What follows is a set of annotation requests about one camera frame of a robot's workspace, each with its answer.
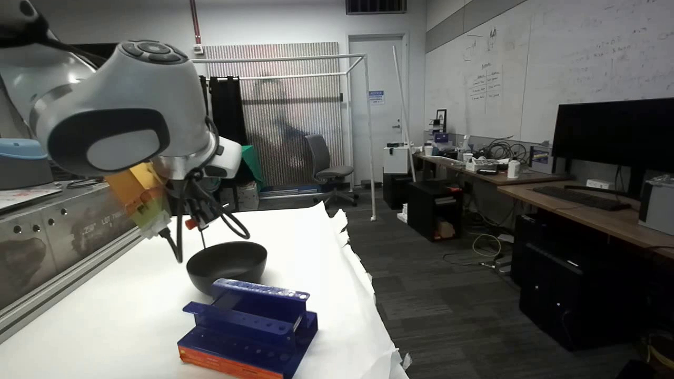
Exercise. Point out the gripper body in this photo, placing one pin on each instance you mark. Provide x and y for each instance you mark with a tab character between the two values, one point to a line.
181	190

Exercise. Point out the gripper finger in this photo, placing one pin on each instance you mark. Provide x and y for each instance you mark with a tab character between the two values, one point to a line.
206	212

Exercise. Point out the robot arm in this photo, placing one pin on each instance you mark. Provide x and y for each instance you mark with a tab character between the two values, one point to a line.
131	84

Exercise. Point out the black bowl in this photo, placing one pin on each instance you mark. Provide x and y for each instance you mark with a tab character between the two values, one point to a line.
226	266

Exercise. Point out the blue screwdriver set case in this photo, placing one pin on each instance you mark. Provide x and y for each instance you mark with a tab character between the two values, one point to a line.
247	329

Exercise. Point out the green bag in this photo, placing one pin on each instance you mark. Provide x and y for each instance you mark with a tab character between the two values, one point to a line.
251	163

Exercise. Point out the black curtain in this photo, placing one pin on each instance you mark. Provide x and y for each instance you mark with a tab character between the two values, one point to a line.
227	110

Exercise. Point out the office chair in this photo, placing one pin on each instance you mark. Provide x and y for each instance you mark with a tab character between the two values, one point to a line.
322	163

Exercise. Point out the paper pad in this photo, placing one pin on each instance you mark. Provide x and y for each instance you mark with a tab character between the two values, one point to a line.
23	197

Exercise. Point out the blue and grey device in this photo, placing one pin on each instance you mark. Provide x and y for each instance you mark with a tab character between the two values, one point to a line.
21	163

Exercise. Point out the red pipe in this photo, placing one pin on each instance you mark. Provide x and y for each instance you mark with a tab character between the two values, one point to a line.
196	23

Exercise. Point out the white box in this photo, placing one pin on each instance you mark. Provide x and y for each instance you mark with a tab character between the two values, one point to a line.
396	160

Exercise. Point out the white door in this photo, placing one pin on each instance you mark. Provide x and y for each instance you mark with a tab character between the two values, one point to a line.
387	131

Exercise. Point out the door sign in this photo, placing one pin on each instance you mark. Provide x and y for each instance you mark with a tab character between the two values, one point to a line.
376	97

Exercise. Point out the white pole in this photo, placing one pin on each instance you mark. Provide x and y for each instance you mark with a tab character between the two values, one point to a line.
404	116

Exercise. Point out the black cabinet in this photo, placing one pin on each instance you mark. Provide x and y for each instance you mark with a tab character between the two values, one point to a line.
432	210

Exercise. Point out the ceiling vent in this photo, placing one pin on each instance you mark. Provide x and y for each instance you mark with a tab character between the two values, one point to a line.
376	6

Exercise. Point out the wooden desk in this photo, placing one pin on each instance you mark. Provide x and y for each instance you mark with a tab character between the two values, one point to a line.
605	218
505	178

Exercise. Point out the white cup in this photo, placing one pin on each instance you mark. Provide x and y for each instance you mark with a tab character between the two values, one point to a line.
513	169

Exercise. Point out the black keyboard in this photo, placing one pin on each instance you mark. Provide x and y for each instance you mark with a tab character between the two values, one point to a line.
579	197

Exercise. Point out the row of black computer towers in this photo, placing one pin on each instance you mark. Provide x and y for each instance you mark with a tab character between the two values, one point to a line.
574	284

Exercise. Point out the whiteboard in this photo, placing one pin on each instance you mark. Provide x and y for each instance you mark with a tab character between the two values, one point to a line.
579	58

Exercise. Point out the black monitor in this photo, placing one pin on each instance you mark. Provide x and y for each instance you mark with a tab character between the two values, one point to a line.
611	131

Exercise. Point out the grey computer case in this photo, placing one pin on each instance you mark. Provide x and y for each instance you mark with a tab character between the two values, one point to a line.
658	205

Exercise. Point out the metal cabinet with aluminium rail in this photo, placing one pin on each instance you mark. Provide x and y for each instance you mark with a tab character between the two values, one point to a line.
58	231

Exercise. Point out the white pipe frame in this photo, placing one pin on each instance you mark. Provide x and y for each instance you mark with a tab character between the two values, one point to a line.
363	131

